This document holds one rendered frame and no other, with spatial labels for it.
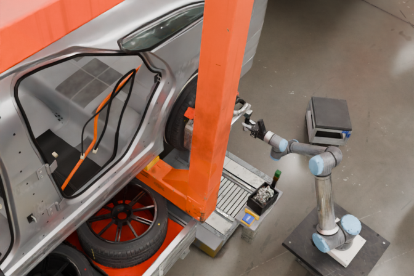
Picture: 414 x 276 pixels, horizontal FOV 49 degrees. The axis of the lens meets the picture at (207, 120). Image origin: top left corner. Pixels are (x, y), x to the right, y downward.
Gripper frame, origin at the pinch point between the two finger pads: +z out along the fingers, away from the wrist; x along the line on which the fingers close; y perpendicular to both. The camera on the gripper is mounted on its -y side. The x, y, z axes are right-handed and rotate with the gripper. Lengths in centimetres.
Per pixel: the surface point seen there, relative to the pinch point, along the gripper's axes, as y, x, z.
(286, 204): 83, 12, -51
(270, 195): 27, -28, -45
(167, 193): 23, -76, 13
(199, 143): -51, -76, -9
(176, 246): 45, -95, -11
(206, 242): 70, -67, -20
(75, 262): 32, -150, 30
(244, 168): 75, 16, -3
